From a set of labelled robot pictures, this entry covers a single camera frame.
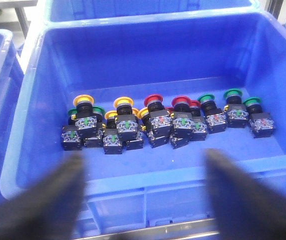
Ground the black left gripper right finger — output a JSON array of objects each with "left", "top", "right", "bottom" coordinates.
[{"left": 204, "top": 148, "right": 286, "bottom": 240}]

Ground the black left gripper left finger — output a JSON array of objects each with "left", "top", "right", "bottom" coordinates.
[{"left": 0, "top": 153, "right": 85, "bottom": 240}]

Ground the red mushroom push button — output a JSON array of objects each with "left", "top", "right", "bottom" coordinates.
[{"left": 144, "top": 93, "right": 172, "bottom": 137}]

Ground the green push button behind yellow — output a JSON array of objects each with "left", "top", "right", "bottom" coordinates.
[{"left": 84, "top": 105, "right": 105, "bottom": 148}]

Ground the yellow push button beside red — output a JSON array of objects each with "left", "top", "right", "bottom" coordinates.
[{"left": 137, "top": 107, "right": 169, "bottom": 149}]

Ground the green push button front left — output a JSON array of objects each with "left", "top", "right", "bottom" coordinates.
[{"left": 61, "top": 108, "right": 83, "bottom": 151}]

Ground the green push button far right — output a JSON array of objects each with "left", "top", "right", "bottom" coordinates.
[{"left": 243, "top": 96, "right": 275, "bottom": 138}]

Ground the red push button small right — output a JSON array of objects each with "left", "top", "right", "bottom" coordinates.
[{"left": 189, "top": 100, "right": 207, "bottom": 141}]

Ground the green push button middle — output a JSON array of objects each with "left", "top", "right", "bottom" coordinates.
[{"left": 223, "top": 88, "right": 249, "bottom": 128}]

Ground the yellow push button centre front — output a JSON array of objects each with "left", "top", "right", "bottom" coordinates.
[{"left": 103, "top": 110, "right": 123, "bottom": 155}]

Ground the yellow push button far left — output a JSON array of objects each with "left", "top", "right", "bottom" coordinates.
[{"left": 73, "top": 94, "right": 97, "bottom": 140}]

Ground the red push button hidden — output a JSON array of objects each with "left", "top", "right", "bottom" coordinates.
[{"left": 165, "top": 107, "right": 192, "bottom": 149}]

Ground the yellow push button centre rear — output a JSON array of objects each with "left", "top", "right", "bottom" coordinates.
[{"left": 114, "top": 96, "right": 138, "bottom": 142}]

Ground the blue plastic crate left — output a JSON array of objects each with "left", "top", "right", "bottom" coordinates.
[{"left": 0, "top": 12, "right": 286, "bottom": 238}]

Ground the blue crate rear left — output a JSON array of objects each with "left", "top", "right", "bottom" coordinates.
[{"left": 44, "top": 0, "right": 260, "bottom": 22}]

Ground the stainless steel front rail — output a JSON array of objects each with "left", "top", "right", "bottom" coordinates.
[{"left": 86, "top": 218, "right": 219, "bottom": 240}]

